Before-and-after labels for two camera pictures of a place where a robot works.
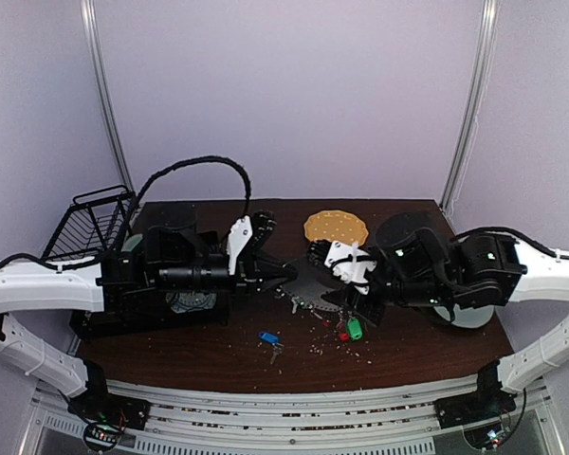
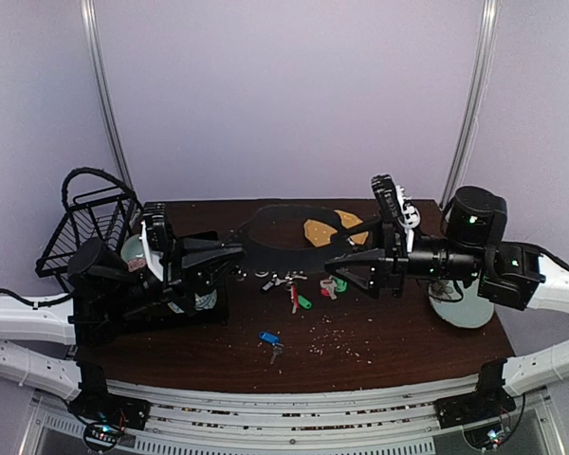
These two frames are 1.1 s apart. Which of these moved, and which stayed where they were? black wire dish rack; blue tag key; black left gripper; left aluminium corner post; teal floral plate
Moved: black left gripper
Stayed: left aluminium corner post; teal floral plate; blue tag key; black wire dish rack
